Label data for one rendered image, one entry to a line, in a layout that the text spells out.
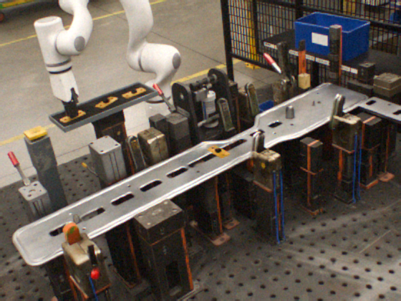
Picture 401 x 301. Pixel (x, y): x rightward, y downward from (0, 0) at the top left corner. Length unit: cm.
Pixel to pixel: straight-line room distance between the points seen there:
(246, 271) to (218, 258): 12
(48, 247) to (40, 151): 39
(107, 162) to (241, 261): 55
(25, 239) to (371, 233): 113
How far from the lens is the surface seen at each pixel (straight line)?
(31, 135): 175
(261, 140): 164
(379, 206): 200
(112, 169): 168
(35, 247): 152
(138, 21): 202
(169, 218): 145
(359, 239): 185
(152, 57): 208
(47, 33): 166
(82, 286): 138
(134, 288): 173
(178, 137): 183
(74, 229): 137
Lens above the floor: 191
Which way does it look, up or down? 30 degrees down
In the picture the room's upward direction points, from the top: 8 degrees counter-clockwise
